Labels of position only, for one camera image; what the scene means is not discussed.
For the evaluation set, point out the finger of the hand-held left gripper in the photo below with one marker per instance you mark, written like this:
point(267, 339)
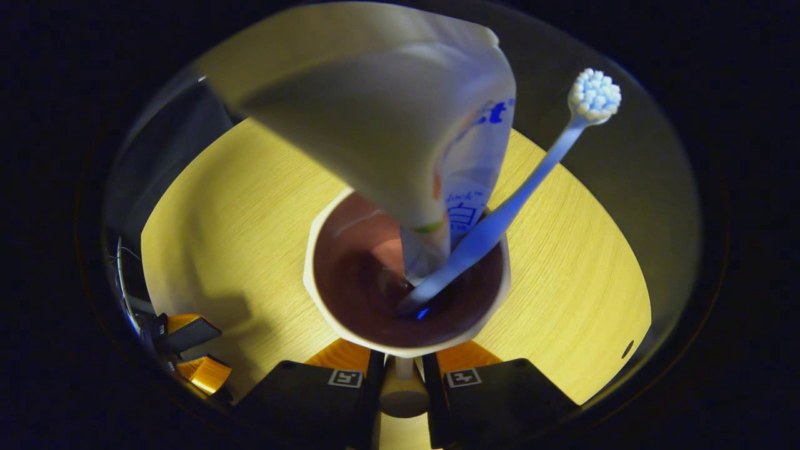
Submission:
point(209, 374)
point(190, 334)

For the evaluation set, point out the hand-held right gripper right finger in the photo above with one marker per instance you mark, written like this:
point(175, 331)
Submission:
point(432, 387)

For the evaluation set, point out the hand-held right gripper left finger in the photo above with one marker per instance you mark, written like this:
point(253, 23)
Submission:
point(375, 387)

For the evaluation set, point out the beige cup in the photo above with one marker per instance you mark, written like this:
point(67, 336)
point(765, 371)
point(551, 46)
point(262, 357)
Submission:
point(375, 294)

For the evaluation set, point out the light blue toothbrush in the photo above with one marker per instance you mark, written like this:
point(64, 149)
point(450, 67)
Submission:
point(500, 219)

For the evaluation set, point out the white toothpaste tube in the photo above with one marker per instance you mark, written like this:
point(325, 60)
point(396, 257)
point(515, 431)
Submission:
point(375, 125)

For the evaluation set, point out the wooden desktop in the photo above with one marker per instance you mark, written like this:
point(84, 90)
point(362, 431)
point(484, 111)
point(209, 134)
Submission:
point(237, 250)

